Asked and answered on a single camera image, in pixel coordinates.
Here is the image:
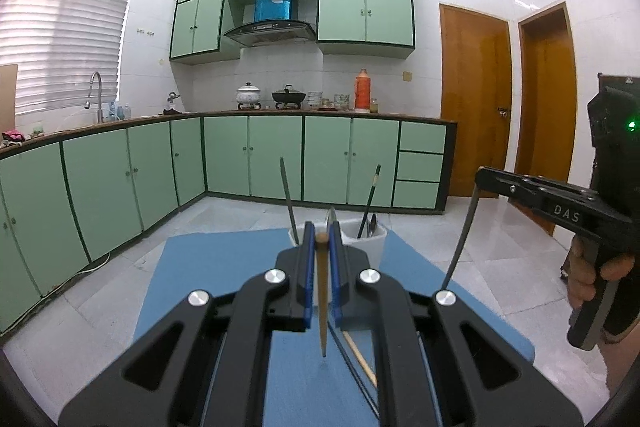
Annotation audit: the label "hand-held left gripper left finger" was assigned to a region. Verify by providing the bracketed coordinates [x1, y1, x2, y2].
[57, 221, 317, 427]

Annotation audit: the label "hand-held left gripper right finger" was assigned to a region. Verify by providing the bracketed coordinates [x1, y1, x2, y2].
[327, 221, 586, 427]

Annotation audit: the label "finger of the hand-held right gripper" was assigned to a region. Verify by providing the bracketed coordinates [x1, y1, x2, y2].
[474, 166, 600, 210]

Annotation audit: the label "wooden chopstick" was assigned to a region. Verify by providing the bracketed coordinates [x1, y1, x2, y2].
[315, 232, 331, 358]
[344, 334, 378, 389]

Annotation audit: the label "white plastic utensil holder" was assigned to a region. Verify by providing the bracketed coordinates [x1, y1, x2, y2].
[288, 218, 389, 308]

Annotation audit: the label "person's right forearm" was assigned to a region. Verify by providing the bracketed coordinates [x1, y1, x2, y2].
[600, 332, 631, 400]

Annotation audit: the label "person's right hand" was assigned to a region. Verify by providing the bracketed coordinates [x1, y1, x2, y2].
[567, 239, 636, 311]

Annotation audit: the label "wooden door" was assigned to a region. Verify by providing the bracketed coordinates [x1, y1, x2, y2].
[515, 2, 576, 238]
[439, 3, 513, 198]

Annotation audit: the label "blue tablecloth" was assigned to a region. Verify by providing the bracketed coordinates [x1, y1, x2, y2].
[132, 227, 535, 427]

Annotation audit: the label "orange thermos flask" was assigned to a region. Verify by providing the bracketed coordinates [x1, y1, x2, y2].
[355, 68, 372, 112]

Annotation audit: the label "black wok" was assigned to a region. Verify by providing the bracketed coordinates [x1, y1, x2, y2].
[271, 84, 307, 109]

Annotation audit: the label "white cooking pot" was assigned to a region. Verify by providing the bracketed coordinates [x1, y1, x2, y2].
[236, 82, 262, 110]

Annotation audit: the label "green base cabinets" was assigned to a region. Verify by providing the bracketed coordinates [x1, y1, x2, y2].
[0, 109, 458, 335]

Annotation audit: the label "black range hood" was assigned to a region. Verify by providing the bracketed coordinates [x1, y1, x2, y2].
[222, 20, 317, 48]

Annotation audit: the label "blue box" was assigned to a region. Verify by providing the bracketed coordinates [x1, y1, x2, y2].
[254, 0, 293, 22]

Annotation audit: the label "steel sink faucet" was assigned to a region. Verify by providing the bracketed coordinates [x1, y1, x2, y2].
[84, 71, 105, 124]

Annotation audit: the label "cardboard sheet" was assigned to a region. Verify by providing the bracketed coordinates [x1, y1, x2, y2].
[0, 63, 19, 135]

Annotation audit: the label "window blinds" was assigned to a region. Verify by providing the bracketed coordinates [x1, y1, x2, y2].
[0, 0, 143, 118]

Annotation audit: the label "white floor cable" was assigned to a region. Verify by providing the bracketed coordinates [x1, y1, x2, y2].
[45, 252, 111, 295]

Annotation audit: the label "green wall cabinets with hood niche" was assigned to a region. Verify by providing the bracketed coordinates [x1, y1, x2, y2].
[169, 0, 321, 65]

